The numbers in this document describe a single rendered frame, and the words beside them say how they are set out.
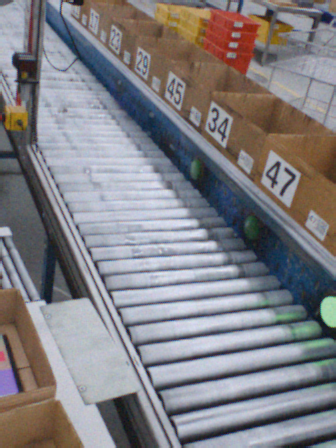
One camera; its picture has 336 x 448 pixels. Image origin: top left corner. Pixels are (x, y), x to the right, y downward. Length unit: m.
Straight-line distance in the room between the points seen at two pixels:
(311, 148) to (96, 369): 1.04
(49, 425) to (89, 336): 0.28
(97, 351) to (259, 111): 1.26
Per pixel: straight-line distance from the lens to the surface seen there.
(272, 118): 2.21
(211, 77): 2.49
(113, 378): 1.17
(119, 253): 1.54
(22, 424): 1.00
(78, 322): 1.28
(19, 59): 1.91
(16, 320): 1.24
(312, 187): 1.56
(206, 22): 7.42
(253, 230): 1.65
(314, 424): 1.22
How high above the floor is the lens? 1.58
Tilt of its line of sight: 28 degrees down
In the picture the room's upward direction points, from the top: 12 degrees clockwise
